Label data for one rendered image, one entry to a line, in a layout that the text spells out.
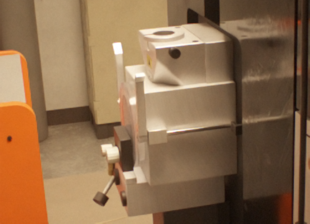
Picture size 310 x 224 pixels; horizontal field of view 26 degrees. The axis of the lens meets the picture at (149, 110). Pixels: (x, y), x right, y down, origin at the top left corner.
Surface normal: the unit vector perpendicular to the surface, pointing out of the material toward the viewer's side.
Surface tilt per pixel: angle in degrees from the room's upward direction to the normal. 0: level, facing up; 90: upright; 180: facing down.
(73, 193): 0
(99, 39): 90
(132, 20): 90
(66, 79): 90
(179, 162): 90
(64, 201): 0
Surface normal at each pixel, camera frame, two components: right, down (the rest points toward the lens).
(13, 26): 0.08, 0.32
